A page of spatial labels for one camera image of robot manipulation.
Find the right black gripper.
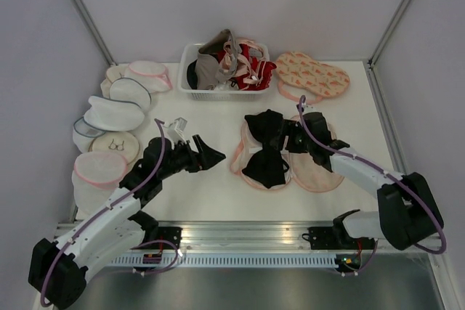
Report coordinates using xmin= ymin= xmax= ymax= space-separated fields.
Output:
xmin=270 ymin=119 xmax=314 ymax=154

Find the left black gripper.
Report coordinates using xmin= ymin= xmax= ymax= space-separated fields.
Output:
xmin=158 ymin=134 xmax=225 ymax=180

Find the black bra from bag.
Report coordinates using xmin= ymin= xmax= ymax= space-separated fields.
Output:
xmin=241 ymin=109 xmax=289 ymax=189

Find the floral mesh laundry bag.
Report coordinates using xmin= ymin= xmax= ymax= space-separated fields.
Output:
xmin=230 ymin=121 xmax=344 ymax=193

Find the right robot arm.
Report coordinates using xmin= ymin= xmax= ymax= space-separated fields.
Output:
xmin=280 ymin=112 xmax=447 ymax=255

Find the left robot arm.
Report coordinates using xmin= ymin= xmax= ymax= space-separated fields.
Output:
xmin=28 ymin=135 xmax=226 ymax=309

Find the red bra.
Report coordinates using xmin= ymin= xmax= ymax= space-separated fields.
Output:
xmin=231 ymin=42 xmax=277 ymax=91

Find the beige bag with bra print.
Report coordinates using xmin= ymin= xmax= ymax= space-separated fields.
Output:
xmin=89 ymin=131 xmax=141 ymax=166

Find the pink trimmed white mesh bag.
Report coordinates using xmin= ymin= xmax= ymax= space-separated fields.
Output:
xmin=124 ymin=60 xmax=172 ymax=93

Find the taupe bra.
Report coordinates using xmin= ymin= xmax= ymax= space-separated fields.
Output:
xmin=195 ymin=29 xmax=241 ymax=90

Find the pink bra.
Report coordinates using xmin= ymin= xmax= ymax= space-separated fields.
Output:
xmin=215 ymin=38 xmax=274 ymax=91

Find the large white mesh bag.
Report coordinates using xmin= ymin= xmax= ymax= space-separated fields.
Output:
xmin=84 ymin=96 xmax=145 ymax=131

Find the grey trimmed white mesh bag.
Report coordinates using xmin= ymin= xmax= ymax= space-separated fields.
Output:
xmin=109 ymin=78 xmax=152 ymax=113

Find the front pink trimmed mesh bag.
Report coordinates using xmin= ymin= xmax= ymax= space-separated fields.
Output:
xmin=71 ymin=151 xmax=127 ymax=214

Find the blue trimmed mesh bag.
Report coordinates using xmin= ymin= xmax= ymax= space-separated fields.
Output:
xmin=72 ymin=117 xmax=105 ymax=153

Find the cream round laundry bag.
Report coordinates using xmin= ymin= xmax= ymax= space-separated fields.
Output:
xmin=100 ymin=65 xmax=127 ymax=98

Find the white plastic basket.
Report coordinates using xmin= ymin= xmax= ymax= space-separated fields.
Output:
xmin=177 ymin=43 xmax=272 ymax=102

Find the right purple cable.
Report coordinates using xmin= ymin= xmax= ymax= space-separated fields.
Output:
xmin=296 ymin=94 xmax=448 ymax=277

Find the purple cable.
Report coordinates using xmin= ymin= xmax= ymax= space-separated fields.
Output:
xmin=40 ymin=118 xmax=182 ymax=306
xmin=296 ymin=94 xmax=448 ymax=277

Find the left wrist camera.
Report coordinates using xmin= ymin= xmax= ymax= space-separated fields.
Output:
xmin=166 ymin=118 xmax=187 ymax=144

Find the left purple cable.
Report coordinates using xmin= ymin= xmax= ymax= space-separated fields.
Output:
xmin=40 ymin=118 xmax=182 ymax=306

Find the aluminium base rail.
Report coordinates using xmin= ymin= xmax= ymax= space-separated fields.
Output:
xmin=50 ymin=61 xmax=447 ymax=253

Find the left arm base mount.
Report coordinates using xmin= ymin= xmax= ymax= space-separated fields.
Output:
xmin=142 ymin=227 xmax=182 ymax=250

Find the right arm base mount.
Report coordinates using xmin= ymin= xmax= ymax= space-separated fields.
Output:
xmin=306 ymin=227 xmax=375 ymax=251

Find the white slotted cable duct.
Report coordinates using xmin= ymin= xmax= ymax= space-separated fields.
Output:
xmin=109 ymin=253 xmax=337 ymax=269

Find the right aluminium frame post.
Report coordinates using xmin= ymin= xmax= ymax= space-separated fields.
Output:
xmin=367 ymin=0 xmax=413 ymax=70

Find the aluminium frame post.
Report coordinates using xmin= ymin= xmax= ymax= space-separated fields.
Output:
xmin=70 ymin=0 xmax=116 ymax=66
xmin=367 ymin=0 xmax=413 ymax=70

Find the left aluminium frame post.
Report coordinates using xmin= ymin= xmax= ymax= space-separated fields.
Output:
xmin=70 ymin=0 xmax=116 ymax=66

